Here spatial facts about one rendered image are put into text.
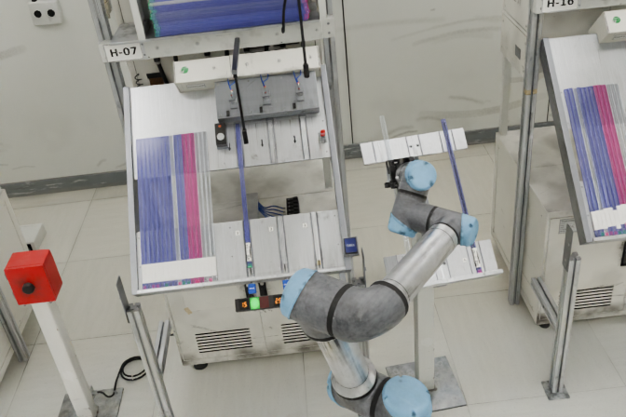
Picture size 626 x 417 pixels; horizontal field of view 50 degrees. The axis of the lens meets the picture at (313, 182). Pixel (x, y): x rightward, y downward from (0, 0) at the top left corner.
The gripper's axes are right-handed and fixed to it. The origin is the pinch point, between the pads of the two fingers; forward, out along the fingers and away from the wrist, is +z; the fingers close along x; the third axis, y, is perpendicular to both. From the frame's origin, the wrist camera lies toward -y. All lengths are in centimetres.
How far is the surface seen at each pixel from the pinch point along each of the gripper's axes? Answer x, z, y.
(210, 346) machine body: 69, 75, -55
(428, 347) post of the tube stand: -12, 46, -63
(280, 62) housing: 26, 27, 45
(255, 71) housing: 35, 28, 44
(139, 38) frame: 70, 22, 59
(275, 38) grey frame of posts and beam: 27, 26, 53
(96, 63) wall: 118, 188, 87
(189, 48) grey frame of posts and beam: 55, 28, 54
